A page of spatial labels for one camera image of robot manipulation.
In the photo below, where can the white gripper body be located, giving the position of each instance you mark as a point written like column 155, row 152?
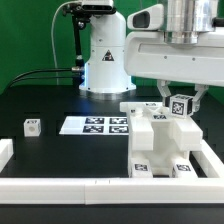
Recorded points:
column 147, row 55

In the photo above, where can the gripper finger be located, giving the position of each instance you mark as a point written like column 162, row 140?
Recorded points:
column 200, row 92
column 163, row 87

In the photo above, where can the small white cube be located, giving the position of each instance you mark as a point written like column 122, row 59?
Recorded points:
column 181, row 105

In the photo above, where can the white chair side frame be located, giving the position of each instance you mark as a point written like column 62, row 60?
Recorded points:
column 141, row 115

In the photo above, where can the white chair seat block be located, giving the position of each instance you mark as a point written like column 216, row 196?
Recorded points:
column 163, row 156

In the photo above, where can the white cube nut with tag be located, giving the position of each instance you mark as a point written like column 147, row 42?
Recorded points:
column 32, row 127

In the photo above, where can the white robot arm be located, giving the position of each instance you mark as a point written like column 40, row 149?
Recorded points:
column 173, row 40

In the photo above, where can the white flat chair panel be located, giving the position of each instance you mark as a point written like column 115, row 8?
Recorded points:
column 94, row 125

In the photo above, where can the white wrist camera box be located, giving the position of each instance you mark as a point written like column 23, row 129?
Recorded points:
column 148, row 19

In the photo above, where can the white border fence frame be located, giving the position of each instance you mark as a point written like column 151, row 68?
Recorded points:
column 88, row 170

